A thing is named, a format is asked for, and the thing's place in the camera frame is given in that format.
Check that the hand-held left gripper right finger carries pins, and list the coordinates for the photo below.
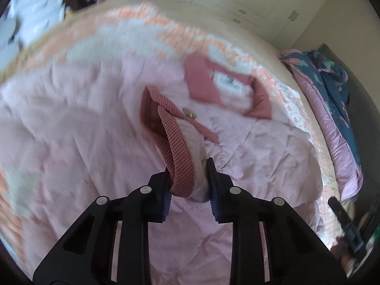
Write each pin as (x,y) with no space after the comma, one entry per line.
(214,204)

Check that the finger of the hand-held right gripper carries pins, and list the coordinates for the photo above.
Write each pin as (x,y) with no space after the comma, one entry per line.
(346,222)

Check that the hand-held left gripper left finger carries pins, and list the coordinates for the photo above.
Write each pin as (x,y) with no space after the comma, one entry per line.
(166,204)

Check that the pink padded jacket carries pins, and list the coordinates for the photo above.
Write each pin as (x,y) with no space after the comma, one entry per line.
(89,124)

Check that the blue floral quilt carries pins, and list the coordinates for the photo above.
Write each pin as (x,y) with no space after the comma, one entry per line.
(329,95)

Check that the orange patterned blanket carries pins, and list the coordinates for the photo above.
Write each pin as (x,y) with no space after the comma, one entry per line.
(133,29)

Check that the beige bed sheet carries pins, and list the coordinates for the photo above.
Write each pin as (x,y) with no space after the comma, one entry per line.
(193,12)

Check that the white wardrobe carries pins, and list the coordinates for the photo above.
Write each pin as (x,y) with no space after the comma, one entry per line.
(252,0)

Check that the dark brown cloth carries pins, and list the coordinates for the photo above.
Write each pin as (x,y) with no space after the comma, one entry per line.
(75,1)

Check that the white drawer chest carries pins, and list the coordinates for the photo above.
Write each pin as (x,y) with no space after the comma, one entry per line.
(38,6)

